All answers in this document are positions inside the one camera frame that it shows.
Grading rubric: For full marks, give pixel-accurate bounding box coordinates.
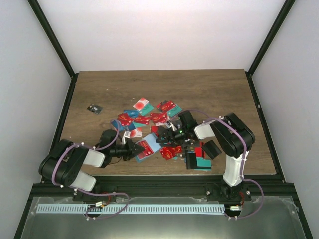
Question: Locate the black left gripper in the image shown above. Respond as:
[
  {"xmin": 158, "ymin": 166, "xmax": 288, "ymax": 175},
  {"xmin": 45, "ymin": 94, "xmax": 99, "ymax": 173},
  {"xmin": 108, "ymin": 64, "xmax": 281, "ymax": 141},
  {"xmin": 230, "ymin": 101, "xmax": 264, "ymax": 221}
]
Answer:
[{"xmin": 111, "ymin": 139, "xmax": 145, "ymax": 161}]

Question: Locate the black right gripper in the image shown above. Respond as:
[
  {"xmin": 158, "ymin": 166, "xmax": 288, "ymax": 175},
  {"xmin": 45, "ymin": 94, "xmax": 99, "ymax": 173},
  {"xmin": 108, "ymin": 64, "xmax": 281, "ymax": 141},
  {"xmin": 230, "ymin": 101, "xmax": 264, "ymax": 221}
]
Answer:
[{"xmin": 156, "ymin": 127, "xmax": 188, "ymax": 148}]

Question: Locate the red vip card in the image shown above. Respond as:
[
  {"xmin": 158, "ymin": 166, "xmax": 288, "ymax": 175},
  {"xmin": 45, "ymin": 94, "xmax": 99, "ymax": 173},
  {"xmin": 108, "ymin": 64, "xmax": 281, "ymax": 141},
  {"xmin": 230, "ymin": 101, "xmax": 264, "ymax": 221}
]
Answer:
[
  {"xmin": 156, "ymin": 100, "xmax": 176, "ymax": 112},
  {"xmin": 136, "ymin": 140, "xmax": 154, "ymax": 161},
  {"xmin": 160, "ymin": 146, "xmax": 183, "ymax": 161}
]

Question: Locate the blue leather card holder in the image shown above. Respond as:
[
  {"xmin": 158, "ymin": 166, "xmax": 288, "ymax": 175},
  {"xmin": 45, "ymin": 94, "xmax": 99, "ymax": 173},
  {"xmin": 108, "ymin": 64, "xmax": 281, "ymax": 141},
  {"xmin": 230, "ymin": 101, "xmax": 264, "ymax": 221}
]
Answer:
[{"xmin": 135, "ymin": 133, "xmax": 162, "ymax": 163}]

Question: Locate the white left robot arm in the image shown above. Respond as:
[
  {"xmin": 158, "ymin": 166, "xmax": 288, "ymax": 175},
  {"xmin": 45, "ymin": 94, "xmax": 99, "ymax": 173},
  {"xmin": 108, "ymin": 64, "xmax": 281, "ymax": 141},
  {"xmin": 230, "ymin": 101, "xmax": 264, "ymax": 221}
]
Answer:
[{"xmin": 38, "ymin": 129, "xmax": 145, "ymax": 201}]

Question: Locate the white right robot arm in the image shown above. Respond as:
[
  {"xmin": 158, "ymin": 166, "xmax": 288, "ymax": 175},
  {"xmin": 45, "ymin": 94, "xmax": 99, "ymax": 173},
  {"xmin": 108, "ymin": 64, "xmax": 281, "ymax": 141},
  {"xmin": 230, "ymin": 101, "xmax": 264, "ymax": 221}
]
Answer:
[{"xmin": 156, "ymin": 110, "xmax": 255, "ymax": 201}]

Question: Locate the white red circle card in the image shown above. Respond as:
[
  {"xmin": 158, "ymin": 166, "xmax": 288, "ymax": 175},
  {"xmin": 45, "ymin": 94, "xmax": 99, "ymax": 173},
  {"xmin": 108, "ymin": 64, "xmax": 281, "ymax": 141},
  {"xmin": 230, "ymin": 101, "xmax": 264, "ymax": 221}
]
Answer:
[{"xmin": 130, "ymin": 128, "xmax": 142, "ymax": 138}]

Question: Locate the teal VIP card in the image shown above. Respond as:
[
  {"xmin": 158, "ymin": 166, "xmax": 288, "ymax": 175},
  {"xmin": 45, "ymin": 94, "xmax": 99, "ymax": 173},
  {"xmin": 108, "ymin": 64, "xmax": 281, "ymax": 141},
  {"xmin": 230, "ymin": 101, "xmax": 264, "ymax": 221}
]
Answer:
[{"xmin": 167, "ymin": 105, "xmax": 182, "ymax": 117}]

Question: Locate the teal card with stripe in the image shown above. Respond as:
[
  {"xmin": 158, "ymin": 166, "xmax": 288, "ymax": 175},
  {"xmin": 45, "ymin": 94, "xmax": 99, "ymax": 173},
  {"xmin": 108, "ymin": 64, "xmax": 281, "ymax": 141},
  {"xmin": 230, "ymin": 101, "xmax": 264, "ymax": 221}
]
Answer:
[{"xmin": 196, "ymin": 157, "xmax": 212, "ymax": 171}]

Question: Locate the small black card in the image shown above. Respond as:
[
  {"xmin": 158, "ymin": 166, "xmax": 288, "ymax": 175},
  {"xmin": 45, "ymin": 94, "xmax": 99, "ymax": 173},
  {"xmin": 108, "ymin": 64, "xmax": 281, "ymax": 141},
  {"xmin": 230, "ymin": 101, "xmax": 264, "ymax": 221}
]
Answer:
[{"xmin": 87, "ymin": 104, "xmax": 103, "ymax": 114}]

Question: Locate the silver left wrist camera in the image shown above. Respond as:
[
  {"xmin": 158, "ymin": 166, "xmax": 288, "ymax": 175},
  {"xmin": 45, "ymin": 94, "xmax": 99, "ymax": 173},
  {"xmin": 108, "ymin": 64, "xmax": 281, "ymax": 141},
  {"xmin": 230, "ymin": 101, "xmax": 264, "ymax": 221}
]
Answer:
[{"xmin": 122, "ymin": 131, "xmax": 131, "ymax": 145}]

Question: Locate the black aluminium frame rail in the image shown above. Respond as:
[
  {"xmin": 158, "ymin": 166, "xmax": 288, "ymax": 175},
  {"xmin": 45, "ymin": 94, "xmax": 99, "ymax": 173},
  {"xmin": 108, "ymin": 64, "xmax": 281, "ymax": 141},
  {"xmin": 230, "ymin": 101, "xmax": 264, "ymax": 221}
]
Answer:
[{"xmin": 32, "ymin": 175, "xmax": 295, "ymax": 200}]

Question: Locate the light blue slotted rail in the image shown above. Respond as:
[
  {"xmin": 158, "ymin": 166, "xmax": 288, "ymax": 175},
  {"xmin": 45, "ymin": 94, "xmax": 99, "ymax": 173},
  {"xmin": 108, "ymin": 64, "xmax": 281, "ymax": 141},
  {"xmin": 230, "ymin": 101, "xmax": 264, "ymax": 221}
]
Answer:
[{"xmin": 36, "ymin": 204, "xmax": 225, "ymax": 215}]

